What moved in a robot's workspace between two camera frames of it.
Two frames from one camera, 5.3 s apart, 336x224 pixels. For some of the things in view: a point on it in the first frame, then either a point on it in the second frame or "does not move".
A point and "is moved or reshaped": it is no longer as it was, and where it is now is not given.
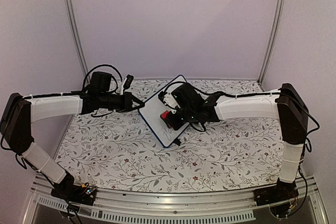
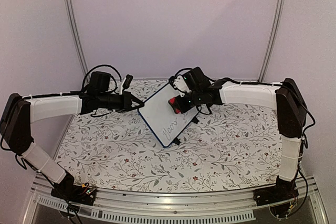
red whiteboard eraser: x=165 y=116 is moved or reshaped
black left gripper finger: x=142 y=104 does not move
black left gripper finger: x=136 y=99 does not move
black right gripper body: x=187 y=113 to x=196 y=99
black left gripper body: x=106 y=103 does not move
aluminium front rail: x=124 y=205 does not move
